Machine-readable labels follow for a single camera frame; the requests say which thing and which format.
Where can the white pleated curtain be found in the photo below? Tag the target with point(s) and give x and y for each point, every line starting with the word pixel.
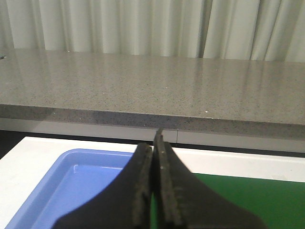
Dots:
pixel 261 30

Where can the blue plastic tray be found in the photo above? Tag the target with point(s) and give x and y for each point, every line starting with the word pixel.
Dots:
pixel 76 177

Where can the grey speckled stone countertop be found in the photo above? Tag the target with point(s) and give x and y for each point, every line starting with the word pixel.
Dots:
pixel 189 94

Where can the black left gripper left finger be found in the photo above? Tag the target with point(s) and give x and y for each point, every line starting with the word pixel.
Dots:
pixel 124 204

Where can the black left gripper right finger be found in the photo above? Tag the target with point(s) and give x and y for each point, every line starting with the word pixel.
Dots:
pixel 185 202

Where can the green conveyor belt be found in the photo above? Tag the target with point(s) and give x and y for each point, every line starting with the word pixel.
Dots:
pixel 279 204

